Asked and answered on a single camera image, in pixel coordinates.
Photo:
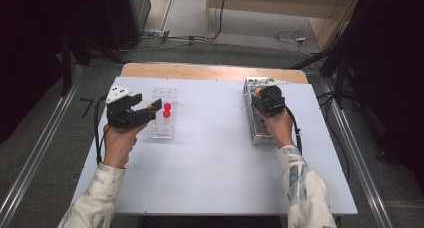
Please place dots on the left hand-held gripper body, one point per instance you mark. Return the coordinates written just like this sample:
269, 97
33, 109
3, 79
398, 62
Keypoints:
118, 114

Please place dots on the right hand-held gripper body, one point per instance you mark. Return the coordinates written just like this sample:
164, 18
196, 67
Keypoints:
270, 103

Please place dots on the red-capped test tube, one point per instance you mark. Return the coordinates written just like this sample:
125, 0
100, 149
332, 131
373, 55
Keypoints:
167, 106
166, 113

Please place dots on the clear plastic test tube rack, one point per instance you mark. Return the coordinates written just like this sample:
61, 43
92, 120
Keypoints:
163, 128

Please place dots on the white metal test tube rack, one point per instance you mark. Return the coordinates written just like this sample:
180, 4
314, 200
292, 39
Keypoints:
256, 129

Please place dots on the person's right hand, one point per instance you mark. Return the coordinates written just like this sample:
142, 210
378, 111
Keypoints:
280, 128

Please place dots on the person's left hand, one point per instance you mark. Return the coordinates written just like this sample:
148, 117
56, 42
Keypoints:
118, 144

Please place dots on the black stand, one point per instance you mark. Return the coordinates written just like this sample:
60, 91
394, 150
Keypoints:
66, 68
339, 78

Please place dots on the grey power strip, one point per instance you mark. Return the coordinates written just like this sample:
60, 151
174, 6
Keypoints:
155, 32

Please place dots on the black cabinet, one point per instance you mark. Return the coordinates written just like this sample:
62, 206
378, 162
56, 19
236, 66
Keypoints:
126, 11

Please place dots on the light wooden shelf unit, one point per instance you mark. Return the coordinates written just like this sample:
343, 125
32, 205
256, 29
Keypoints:
283, 3

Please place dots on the metal floor rail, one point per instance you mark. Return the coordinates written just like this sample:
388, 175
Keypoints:
36, 151
366, 188

